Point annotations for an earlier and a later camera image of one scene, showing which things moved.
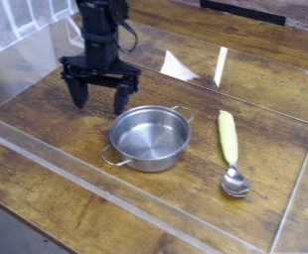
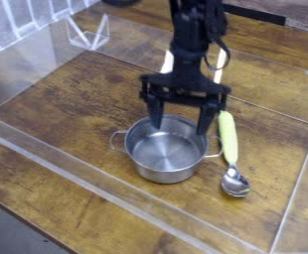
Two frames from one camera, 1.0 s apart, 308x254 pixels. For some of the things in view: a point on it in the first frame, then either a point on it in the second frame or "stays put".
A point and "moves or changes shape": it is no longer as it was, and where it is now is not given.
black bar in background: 275,19 stays put
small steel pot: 149,135 moves or changes shape
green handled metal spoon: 235,184 stays put
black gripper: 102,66 -> 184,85
